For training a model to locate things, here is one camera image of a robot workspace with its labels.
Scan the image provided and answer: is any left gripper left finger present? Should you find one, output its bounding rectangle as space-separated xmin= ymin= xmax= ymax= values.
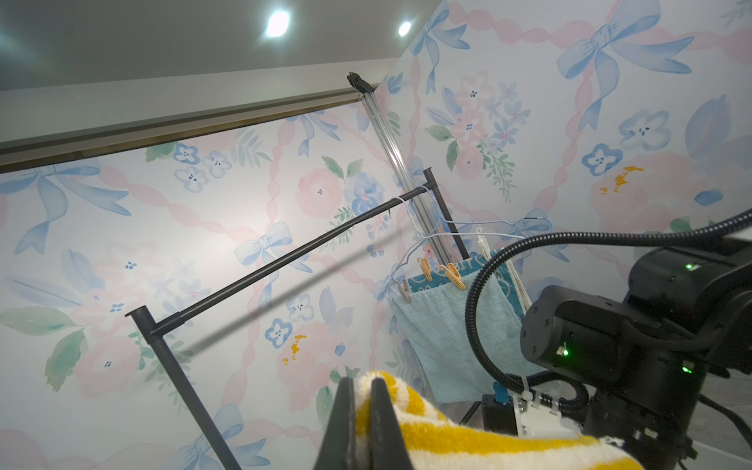
xmin=313 ymin=378 xmax=358 ymax=470

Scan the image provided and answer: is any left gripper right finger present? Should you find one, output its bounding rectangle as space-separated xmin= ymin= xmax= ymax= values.
xmin=368 ymin=377 xmax=413 ymax=470

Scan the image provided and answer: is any yellow striped towel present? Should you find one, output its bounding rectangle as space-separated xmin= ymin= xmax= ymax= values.
xmin=354 ymin=371 xmax=642 ymax=470

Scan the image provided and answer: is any light green towel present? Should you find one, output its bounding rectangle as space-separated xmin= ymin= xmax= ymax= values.
xmin=390 ymin=281 xmax=542 ymax=403

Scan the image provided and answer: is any white hanger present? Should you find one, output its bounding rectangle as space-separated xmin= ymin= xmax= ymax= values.
xmin=390 ymin=196 xmax=527 ymax=283

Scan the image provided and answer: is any grey clothespin on towel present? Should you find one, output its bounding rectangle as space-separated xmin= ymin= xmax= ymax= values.
xmin=396 ymin=279 xmax=412 ymax=305

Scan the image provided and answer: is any white clothespin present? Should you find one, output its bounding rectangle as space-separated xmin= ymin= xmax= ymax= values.
xmin=477 ymin=234 xmax=493 ymax=262

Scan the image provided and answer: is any black clothes rack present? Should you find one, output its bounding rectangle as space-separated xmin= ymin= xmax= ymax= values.
xmin=127 ymin=168 xmax=469 ymax=469

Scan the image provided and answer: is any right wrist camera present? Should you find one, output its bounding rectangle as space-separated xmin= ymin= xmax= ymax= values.
xmin=480 ymin=384 xmax=581 ymax=440

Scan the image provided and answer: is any black corrugated cable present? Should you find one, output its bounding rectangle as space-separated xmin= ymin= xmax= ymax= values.
xmin=465 ymin=208 xmax=752 ymax=412

